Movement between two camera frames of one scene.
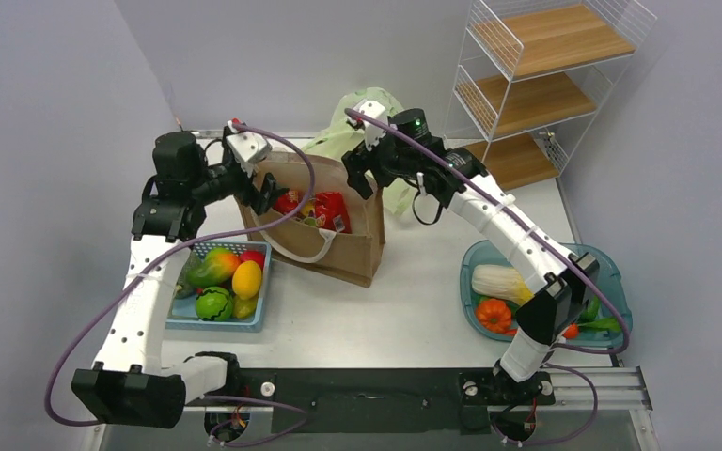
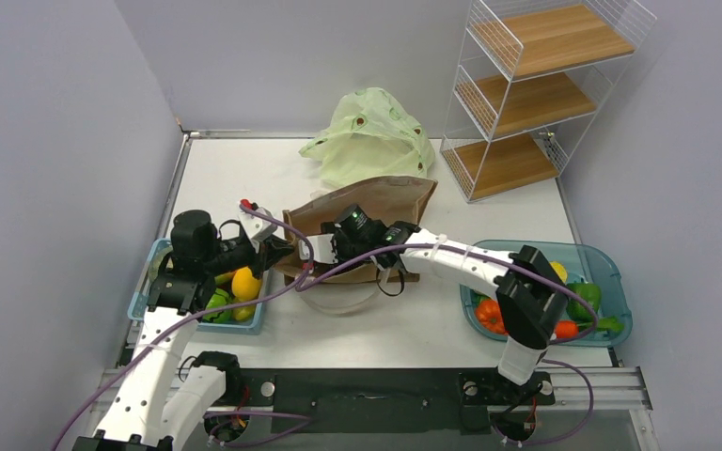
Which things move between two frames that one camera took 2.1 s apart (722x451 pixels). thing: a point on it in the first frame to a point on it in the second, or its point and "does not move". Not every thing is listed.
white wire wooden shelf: [530, 76] does not move
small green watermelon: [213, 303] does not move
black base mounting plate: [385, 401] does not move
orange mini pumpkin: [494, 315] does not move
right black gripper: [360, 161] to [337, 241]
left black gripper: [250, 195] to [272, 249]
